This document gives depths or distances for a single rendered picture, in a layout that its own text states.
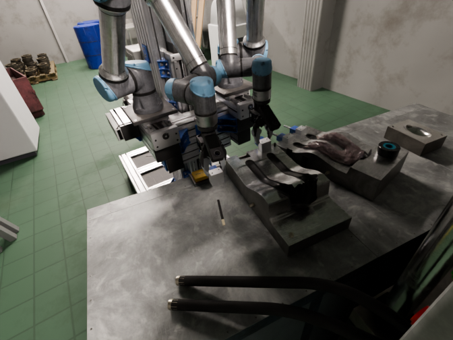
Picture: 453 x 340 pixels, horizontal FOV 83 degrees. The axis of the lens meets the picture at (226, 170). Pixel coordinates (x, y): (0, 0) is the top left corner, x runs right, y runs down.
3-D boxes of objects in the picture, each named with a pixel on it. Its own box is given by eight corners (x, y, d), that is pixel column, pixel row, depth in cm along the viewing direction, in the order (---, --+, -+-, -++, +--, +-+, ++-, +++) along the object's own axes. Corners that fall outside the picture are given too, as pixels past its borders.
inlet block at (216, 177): (201, 168, 109) (199, 158, 106) (212, 165, 110) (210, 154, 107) (212, 186, 99) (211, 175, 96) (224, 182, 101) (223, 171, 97)
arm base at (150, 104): (130, 107, 132) (124, 88, 126) (158, 99, 138) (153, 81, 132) (138, 117, 122) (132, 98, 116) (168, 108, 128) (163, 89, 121)
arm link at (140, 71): (160, 87, 124) (154, 57, 116) (138, 96, 116) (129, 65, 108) (145, 83, 131) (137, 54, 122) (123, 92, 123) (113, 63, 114)
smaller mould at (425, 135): (383, 137, 136) (387, 125, 131) (403, 130, 140) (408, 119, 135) (419, 156, 121) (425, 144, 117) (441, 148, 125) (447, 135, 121)
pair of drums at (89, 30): (111, 55, 683) (98, 18, 630) (121, 64, 604) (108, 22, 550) (83, 61, 657) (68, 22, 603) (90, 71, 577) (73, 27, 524)
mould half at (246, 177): (226, 173, 121) (224, 150, 113) (273, 158, 128) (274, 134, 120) (287, 257, 84) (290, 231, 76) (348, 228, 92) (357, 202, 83)
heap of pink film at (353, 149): (298, 149, 123) (300, 135, 118) (319, 135, 131) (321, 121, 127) (350, 172, 107) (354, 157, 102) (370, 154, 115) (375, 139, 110)
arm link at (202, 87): (198, 73, 83) (219, 77, 79) (203, 104, 90) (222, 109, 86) (181, 80, 78) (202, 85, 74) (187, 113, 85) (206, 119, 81)
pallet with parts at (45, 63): (56, 66, 632) (46, 46, 604) (60, 79, 545) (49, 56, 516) (15, 75, 599) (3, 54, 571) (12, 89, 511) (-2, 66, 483)
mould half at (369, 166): (274, 152, 132) (275, 134, 125) (305, 133, 145) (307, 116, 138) (372, 201, 101) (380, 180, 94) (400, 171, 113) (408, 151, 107)
